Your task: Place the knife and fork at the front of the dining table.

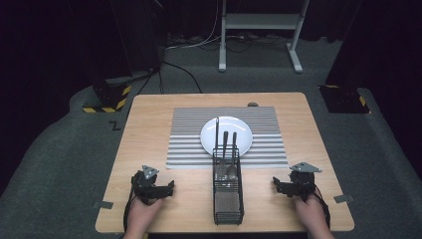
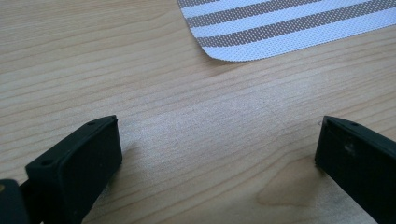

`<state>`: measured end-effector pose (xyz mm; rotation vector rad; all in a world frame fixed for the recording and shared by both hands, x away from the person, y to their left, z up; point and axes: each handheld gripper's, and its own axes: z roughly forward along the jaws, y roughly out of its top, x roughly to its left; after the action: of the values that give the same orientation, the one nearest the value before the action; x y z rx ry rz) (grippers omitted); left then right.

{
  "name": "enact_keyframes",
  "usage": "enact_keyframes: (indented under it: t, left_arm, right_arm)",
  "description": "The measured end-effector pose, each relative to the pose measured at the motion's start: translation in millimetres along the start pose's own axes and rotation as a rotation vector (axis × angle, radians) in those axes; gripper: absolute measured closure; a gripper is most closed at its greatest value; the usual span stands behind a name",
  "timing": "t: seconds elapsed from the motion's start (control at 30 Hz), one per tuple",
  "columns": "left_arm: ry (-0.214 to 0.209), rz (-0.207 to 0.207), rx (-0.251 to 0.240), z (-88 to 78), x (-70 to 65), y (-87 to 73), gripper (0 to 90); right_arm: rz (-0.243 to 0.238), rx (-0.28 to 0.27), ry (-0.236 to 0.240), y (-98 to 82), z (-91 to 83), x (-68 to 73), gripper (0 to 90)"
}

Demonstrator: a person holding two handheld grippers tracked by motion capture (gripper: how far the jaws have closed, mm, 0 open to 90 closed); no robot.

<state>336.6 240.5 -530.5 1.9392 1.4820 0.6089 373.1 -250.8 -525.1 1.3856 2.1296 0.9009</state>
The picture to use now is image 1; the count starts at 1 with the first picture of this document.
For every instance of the steel table knife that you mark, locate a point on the steel table knife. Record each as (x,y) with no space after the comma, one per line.
(217,132)

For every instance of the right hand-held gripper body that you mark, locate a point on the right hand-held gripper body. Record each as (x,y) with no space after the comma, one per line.
(302,182)

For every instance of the grey tape piece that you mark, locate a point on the grey tape piece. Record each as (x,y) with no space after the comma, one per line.
(344,198)
(103,204)

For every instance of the white round plate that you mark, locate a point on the white round plate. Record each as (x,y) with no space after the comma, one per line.
(240,132)

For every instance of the white metal stand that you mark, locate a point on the white metal stand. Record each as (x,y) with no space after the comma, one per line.
(258,21)

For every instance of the grey striped placemat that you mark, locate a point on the grey striped placemat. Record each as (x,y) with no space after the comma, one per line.
(189,139)

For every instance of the black pillar with hazard-striped base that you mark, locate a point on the black pillar with hazard-striped base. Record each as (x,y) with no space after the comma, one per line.
(112,96)
(345,98)

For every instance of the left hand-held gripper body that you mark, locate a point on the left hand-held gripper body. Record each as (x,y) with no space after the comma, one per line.
(144,189)

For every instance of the steel spoon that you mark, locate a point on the steel spoon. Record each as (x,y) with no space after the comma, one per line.
(234,142)

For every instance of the person's right hand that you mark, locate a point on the person's right hand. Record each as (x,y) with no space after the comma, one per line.
(313,214)

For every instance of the round grey table grommet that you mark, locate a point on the round grey table grommet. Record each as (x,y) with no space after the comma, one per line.
(253,104)

